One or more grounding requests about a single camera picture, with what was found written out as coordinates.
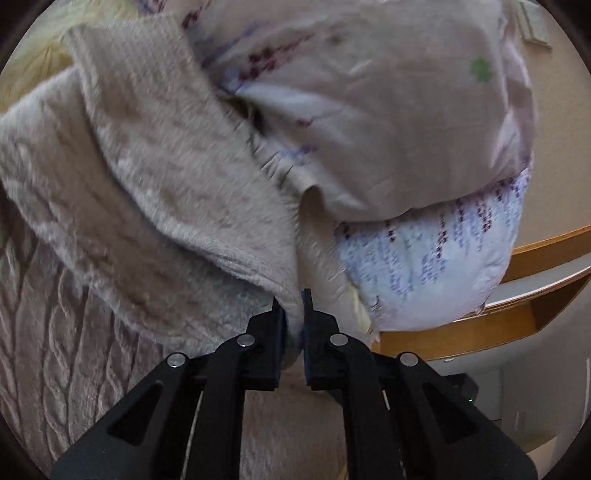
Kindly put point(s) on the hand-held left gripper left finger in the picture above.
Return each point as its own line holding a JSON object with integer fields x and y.
{"x": 265, "y": 350}

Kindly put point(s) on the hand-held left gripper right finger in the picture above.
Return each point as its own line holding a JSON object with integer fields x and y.
{"x": 318, "y": 355}

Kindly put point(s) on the white lavender-print pillow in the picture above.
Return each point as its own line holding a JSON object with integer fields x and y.
{"x": 429, "y": 267}

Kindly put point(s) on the wooden headboard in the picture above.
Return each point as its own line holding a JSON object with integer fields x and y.
{"x": 461, "y": 330}

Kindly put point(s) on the white bedside cabinet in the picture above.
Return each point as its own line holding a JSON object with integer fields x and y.
{"x": 521, "y": 392}

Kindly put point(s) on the pink floral pillow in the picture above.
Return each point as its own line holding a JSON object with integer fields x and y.
{"x": 392, "y": 115}

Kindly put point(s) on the yellow patterned bed sheet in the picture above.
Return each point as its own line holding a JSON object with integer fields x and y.
{"x": 41, "y": 55}

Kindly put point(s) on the white framed wall fixture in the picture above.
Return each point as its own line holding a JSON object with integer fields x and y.
{"x": 533, "y": 23}

